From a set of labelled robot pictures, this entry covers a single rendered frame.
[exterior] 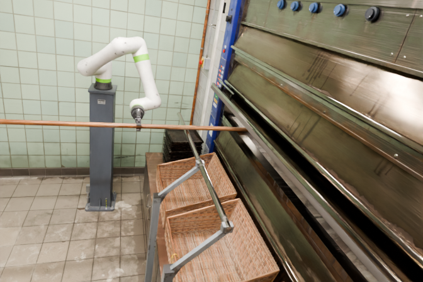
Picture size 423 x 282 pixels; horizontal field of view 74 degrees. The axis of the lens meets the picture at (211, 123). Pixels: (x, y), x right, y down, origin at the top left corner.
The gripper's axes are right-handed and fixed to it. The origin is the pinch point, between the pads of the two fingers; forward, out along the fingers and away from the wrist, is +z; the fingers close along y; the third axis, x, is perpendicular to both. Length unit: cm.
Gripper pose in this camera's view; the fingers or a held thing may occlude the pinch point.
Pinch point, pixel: (138, 125)
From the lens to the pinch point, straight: 188.2
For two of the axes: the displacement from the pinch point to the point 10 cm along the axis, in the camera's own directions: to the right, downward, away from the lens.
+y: -1.6, 9.1, 3.8
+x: -9.5, -0.5, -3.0
